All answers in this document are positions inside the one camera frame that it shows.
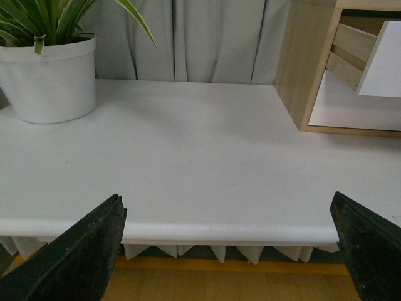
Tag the light wooden drawer cabinet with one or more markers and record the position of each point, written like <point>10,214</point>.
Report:
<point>308,37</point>

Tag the white plastic plant pot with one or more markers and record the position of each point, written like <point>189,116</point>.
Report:
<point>55,86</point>

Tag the grey curtain backdrop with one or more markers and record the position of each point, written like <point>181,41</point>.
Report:
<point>189,41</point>

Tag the white drawer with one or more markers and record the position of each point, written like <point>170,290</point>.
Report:
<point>337,105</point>
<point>368,64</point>

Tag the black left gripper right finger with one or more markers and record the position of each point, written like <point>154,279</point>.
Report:
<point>370,246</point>

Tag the white pleated table skirt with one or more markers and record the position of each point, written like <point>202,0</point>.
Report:
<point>253,254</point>

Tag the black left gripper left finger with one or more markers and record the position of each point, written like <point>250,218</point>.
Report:
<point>78,264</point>

